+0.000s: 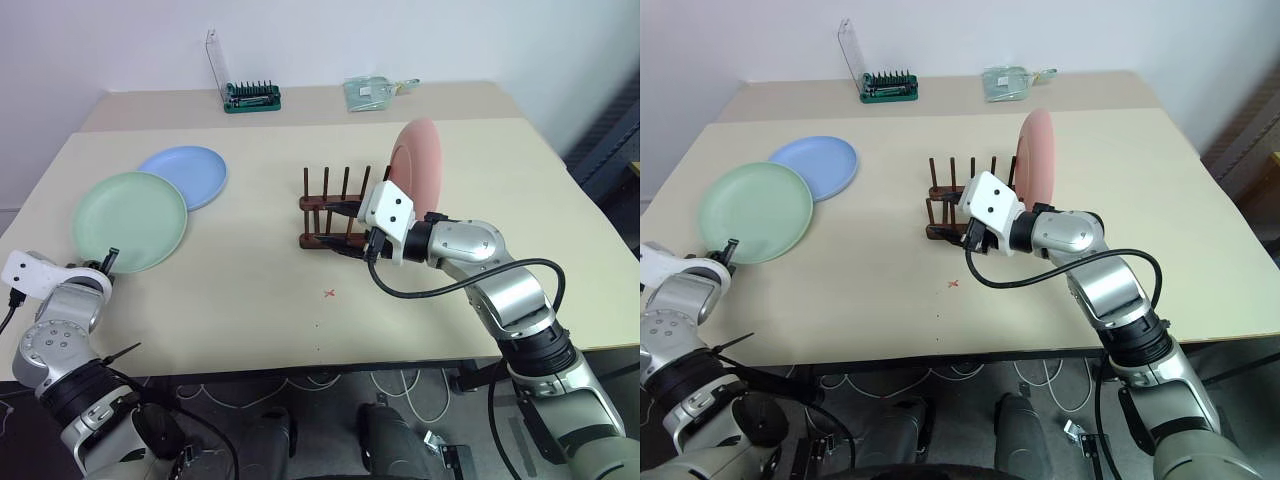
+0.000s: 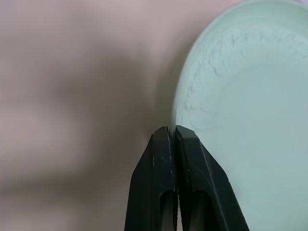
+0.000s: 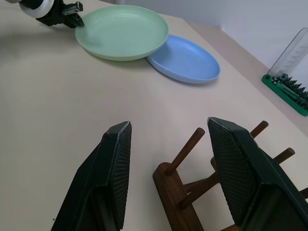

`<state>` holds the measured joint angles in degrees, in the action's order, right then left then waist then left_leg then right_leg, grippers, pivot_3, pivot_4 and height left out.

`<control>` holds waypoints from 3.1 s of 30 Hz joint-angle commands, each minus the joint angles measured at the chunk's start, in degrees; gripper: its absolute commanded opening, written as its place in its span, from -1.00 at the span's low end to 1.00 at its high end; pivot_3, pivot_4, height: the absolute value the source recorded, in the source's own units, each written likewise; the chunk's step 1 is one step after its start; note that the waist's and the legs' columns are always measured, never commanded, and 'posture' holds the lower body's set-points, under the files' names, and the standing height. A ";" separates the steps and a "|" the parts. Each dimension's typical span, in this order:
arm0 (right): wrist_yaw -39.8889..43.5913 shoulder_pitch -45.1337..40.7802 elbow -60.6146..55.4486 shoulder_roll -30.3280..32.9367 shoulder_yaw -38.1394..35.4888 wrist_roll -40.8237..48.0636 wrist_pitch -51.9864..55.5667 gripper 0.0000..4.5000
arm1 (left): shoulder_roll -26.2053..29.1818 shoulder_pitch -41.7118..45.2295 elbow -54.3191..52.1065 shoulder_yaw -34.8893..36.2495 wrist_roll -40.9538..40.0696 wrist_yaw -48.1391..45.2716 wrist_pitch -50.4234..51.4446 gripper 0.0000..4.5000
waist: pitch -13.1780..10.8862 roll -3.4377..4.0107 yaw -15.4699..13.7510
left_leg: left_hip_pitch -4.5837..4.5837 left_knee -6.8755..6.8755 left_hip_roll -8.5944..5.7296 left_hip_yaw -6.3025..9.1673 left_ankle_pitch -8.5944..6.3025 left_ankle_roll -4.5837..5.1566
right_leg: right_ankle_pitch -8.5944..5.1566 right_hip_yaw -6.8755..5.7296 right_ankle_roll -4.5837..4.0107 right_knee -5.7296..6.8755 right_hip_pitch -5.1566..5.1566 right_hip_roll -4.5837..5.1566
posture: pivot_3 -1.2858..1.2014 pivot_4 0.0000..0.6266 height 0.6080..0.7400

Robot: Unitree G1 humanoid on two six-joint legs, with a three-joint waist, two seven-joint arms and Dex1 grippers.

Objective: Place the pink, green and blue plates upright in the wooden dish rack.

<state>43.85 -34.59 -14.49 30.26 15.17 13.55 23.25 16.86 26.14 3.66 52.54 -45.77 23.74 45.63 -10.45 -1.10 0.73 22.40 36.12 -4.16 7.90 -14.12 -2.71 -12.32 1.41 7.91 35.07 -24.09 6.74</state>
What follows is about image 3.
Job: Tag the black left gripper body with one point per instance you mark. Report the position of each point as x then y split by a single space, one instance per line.
53 16

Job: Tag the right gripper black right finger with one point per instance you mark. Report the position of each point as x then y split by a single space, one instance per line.
247 183

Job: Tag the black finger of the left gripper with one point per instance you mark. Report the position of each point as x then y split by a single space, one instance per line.
72 7
75 22

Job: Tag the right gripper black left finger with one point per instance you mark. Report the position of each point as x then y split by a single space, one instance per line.
101 183

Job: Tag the wooden dish rack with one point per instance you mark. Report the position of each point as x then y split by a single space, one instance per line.
169 192

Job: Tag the green plate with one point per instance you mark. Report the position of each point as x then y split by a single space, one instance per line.
125 31

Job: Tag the green screwdriver bit set case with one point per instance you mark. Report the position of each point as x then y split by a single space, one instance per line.
288 91

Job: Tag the blue plate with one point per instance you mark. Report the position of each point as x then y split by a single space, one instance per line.
185 60

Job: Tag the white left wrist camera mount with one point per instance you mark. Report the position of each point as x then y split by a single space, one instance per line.
36 8

